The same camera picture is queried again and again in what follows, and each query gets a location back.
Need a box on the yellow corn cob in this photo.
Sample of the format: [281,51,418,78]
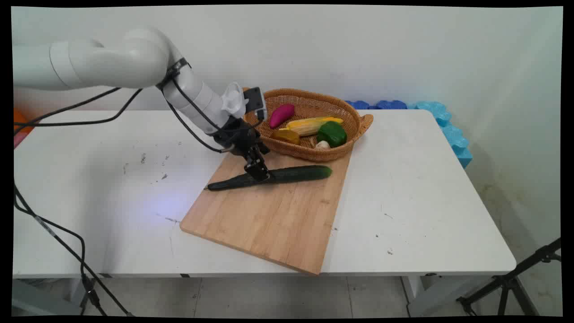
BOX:
[279,117,344,137]

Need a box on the yellow-brown potato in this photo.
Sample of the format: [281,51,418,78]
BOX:
[270,128,300,145]

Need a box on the orange box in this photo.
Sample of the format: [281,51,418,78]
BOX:
[13,109,35,136]

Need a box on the black cable with grey tag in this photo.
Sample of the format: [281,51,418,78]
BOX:
[13,197,135,317]

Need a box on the black tripod stand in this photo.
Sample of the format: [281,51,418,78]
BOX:
[456,238,562,317]

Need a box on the thin black camera cable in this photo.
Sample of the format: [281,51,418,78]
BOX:
[13,79,265,135]

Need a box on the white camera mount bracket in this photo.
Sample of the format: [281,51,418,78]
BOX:
[222,82,248,120]

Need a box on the green bell pepper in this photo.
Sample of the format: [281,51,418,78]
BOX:
[317,121,348,148]

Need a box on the black strap on arm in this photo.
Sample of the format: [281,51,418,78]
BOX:
[156,57,192,91]

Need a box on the dark green cucumber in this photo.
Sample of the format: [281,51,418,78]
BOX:
[206,165,333,192]

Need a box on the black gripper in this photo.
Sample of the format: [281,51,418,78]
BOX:
[213,116,271,182]

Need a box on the wooden cutting board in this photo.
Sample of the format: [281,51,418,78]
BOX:
[180,147,353,275]

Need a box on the black cable with inline connector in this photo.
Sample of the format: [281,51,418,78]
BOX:
[13,183,108,317]

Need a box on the white table leg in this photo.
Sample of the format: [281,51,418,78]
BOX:
[13,278,83,316]
[400,275,494,317]

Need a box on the woven wicker basket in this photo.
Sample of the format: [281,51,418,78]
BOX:
[243,88,374,162]

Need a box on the light blue foam mat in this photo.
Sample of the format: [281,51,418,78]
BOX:
[408,101,474,169]

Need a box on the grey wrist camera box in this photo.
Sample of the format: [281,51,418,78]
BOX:
[243,87,268,122]

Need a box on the purple sweet potato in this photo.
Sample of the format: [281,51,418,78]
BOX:
[269,104,296,129]

